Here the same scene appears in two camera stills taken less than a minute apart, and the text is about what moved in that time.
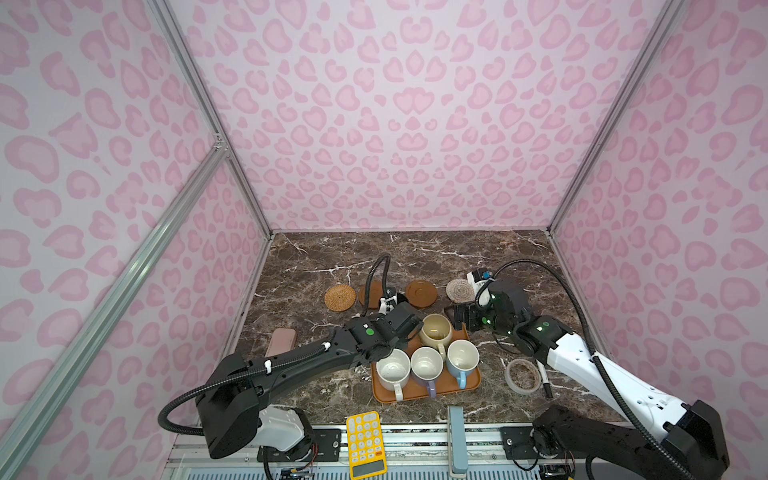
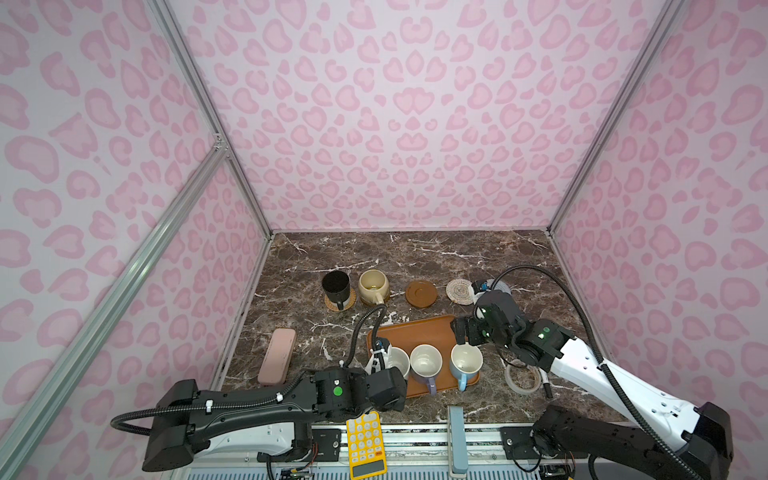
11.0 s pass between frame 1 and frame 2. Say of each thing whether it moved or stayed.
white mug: stayed
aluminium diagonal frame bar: stayed
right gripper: moved
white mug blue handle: stayed
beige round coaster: stayed
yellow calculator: stayed
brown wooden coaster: stayed
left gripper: moved
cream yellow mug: moved
